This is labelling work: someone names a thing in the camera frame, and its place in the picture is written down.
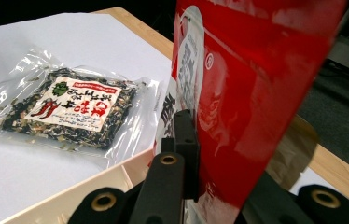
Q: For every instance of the cream plastic bin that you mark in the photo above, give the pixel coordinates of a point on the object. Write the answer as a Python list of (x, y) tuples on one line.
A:
[(101, 186)]

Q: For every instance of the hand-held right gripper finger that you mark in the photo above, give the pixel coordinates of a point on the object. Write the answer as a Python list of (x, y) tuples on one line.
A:
[(188, 149)]

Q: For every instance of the clear bag of dried seaweed mix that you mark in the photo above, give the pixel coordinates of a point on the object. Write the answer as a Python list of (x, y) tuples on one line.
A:
[(70, 102)]

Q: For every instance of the red food pouch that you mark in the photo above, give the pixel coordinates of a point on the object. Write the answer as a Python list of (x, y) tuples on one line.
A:
[(244, 93)]

